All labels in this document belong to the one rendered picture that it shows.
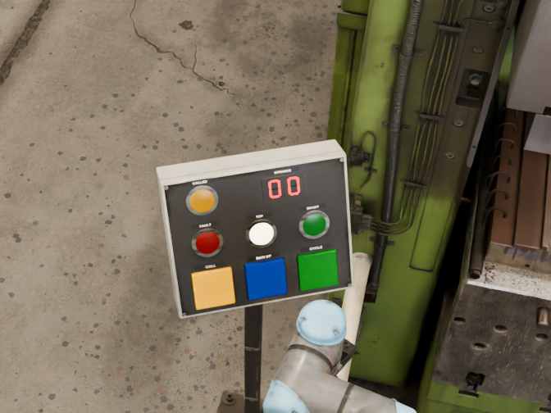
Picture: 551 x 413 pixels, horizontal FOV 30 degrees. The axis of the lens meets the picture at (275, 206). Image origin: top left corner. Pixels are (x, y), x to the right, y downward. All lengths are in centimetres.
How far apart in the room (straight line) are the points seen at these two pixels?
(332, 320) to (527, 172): 74
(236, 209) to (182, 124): 163
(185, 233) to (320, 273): 27
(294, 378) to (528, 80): 61
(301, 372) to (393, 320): 112
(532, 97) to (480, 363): 81
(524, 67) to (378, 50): 32
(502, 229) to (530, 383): 46
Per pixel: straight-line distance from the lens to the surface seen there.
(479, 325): 222
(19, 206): 333
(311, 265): 193
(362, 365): 288
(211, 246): 188
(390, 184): 215
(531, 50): 166
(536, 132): 180
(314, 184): 187
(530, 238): 208
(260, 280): 192
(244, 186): 184
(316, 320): 156
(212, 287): 191
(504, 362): 234
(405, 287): 250
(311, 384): 154
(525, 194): 214
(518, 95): 174
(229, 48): 371
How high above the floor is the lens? 265
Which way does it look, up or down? 54 degrees down
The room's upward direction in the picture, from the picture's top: 3 degrees clockwise
